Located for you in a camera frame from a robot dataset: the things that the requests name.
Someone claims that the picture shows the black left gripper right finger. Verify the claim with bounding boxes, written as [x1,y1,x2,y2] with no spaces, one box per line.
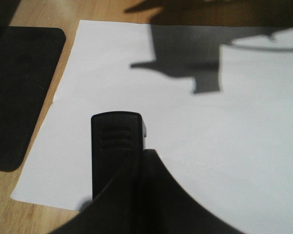
[140,150,240,234]

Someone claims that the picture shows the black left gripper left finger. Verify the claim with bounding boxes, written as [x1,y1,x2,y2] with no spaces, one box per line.
[52,153,139,234]

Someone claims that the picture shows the black stapler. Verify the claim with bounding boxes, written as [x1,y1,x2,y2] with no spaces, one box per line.
[91,111,147,198]

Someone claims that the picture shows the white paper sheets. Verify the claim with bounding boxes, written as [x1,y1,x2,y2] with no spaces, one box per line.
[11,20,293,234]

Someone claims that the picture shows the black monitor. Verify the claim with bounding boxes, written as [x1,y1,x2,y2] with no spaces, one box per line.
[0,0,65,172]

